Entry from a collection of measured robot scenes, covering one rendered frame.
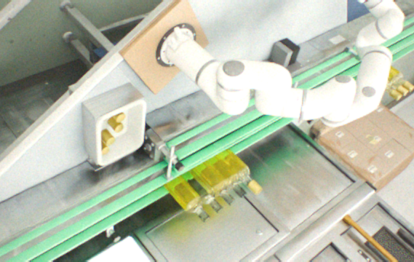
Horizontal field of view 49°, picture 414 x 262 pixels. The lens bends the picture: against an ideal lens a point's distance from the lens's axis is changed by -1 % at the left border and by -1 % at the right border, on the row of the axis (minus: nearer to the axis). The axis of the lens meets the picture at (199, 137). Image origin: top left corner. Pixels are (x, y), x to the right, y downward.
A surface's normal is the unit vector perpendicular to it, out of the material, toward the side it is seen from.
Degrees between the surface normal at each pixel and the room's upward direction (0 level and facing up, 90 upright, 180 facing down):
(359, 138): 99
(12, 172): 0
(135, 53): 1
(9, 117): 90
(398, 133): 84
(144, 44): 1
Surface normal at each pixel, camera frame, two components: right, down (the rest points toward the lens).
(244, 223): 0.14, -0.66
